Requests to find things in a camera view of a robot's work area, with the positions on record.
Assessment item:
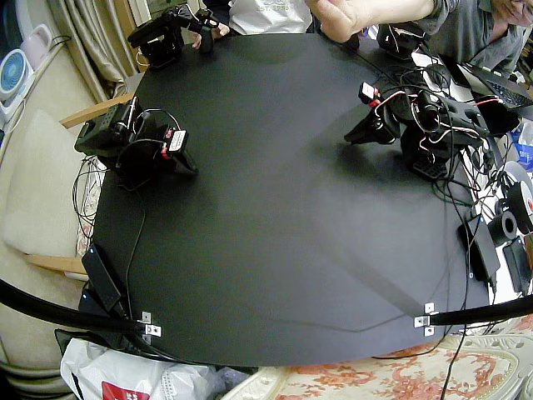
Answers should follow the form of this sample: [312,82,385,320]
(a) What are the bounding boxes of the black leader arm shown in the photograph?
[345,22,434,63]
[127,7,222,68]

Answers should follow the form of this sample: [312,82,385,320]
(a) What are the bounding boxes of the gray-shirted person bare forearm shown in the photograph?
[366,0,436,28]

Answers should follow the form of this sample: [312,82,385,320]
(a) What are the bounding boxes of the gray-shirted person hand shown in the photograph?
[306,0,376,43]

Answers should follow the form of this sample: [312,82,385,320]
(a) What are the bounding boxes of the white-shirted person right hand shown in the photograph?
[191,23,231,48]

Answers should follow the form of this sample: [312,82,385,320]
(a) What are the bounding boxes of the black table mat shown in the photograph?
[89,32,492,368]

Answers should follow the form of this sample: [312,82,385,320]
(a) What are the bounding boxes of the beige seat cushion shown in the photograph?
[2,108,101,258]

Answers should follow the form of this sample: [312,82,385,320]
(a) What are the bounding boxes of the person in gray shirt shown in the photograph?
[416,0,533,80]

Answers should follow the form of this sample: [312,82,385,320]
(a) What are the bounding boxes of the black laptop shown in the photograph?
[457,62,533,113]

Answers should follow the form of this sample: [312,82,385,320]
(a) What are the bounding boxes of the flat black box blue LED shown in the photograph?
[81,243,122,312]
[457,212,501,284]
[77,291,126,322]

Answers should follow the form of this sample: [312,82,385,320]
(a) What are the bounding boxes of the beige curtain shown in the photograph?
[43,0,145,105]

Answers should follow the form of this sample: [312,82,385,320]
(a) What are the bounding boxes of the blue white package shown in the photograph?
[511,120,533,172]

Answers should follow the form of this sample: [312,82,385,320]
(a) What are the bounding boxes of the person in white shirt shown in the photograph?
[227,0,313,35]

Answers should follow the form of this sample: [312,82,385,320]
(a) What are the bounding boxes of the black filament spool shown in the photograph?
[497,161,533,234]

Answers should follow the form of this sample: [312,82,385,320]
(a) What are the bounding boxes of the black tape roll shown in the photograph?
[487,210,520,246]

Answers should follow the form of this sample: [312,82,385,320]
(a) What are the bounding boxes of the pink white humidifier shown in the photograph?
[18,23,53,72]

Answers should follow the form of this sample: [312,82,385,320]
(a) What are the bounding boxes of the white blue desk fan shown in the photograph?
[0,47,37,122]

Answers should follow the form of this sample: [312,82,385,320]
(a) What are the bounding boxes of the black stand tube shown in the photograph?
[428,293,533,326]
[0,277,147,334]

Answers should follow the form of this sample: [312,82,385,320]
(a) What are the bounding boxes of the black power brick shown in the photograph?
[502,239,532,293]

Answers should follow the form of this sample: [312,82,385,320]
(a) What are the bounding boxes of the white plastic bag red print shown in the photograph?
[60,337,226,400]

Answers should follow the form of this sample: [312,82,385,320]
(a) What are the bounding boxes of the black camera box white label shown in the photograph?
[358,82,382,108]
[164,128,189,162]

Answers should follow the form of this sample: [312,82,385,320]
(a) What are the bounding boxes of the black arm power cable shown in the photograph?
[123,185,147,324]

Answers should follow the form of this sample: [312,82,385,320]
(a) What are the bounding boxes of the wooden chair frame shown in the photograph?
[22,92,137,281]

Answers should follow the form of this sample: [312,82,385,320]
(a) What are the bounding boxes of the thin looping black cable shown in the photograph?
[72,156,105,228]

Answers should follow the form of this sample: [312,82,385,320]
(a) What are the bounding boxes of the long black cable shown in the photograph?
[440,182,474,400]

